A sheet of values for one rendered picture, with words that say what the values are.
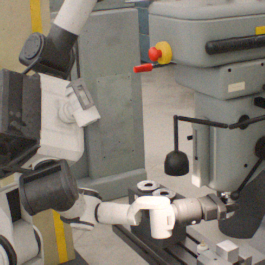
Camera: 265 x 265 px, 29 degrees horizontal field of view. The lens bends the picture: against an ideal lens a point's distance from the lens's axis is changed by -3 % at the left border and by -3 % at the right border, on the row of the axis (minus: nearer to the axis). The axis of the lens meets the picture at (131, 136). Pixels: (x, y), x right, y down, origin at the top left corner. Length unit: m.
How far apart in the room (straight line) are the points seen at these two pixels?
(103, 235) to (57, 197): 2.55
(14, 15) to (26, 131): 1.65
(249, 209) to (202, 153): 2.22
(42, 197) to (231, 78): 0.60
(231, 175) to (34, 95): 0.62
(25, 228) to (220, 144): 0.79
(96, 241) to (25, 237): 2.01
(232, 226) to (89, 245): 1.05
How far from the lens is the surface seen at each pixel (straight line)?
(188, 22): 1.33
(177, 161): 1.47
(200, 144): 1.54
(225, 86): 1.41
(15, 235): 1.90
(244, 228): 3.84
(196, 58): 1.35
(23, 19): 3.06
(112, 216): 1.69
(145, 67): 1.51
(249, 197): 3.70
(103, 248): 3.83
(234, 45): 1.35
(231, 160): 1.54
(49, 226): 3.48
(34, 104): 1.50
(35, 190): 1.45
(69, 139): 1.52
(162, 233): 1.64
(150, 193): 2.06
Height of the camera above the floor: 2.04
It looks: 20 degrees down
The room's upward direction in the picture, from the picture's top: 3 degrees counter-clockwise
